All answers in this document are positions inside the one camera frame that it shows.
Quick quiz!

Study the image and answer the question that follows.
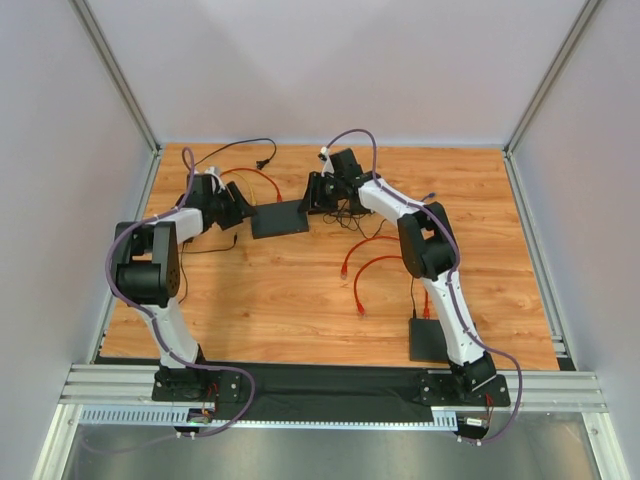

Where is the black network switch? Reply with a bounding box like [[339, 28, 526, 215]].
[[409, 318, 448, 363], [251, 200, 309, 240]]

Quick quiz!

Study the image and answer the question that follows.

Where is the black power cable with plug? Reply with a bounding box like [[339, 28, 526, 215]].
[[177, 138, 279, 304]]

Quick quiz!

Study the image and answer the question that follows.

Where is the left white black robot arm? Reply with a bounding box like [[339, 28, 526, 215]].
[[105, 168, 256, 403]]

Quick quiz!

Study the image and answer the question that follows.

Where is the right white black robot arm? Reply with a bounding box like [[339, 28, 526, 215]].
[[300, 147, 497, 392]]

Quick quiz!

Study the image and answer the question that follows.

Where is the orange ethernet cable on switch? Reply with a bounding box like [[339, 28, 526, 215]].
[[219, 167, 285, 203]]

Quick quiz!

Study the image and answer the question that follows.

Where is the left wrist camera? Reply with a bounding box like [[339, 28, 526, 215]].
[[205, 166, 224, 184]]

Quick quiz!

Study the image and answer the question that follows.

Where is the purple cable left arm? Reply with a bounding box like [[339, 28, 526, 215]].
[[79, 146, 259, 454]]

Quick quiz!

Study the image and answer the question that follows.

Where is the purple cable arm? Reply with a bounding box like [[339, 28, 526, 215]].
[[79, 146, 259, 454], [319, 128, 524, 446]]

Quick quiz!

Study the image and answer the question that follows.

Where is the orange ethernet cable lower loop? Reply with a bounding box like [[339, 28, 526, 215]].
[[353, 254, 404, 317]]

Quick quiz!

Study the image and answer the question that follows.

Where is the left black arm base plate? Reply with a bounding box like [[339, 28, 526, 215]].
[[151, 366, 251, 403]]

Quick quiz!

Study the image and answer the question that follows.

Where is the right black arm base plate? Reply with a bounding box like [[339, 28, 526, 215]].
[[416, 370, 511, 407]]

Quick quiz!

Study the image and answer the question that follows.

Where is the aluminium front rail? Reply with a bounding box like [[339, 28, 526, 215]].
[[59, 364, 608, 413]]

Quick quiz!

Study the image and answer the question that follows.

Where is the left aluminium frame post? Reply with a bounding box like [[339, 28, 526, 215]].
[[69, 0, 164, 151]]

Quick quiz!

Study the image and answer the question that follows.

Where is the aluminium frame post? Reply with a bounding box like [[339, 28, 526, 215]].
[[503, 0, 603, 156], [69, 0, 164, 151]]

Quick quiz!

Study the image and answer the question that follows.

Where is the grey slotted cable duct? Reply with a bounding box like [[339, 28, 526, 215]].
[[78, 405, 460, 429]]

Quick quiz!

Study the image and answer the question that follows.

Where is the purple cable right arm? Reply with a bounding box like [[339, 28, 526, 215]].
[[319, 128, 524, 446]]

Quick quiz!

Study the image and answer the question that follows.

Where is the right aluminium frame post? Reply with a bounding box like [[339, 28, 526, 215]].
[[503, 0, 603, 156]]

